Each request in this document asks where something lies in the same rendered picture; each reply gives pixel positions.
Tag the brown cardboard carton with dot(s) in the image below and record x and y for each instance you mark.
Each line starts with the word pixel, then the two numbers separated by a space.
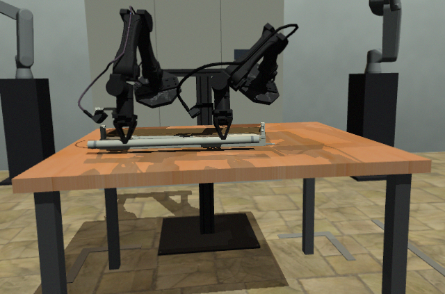
pixel 185 132

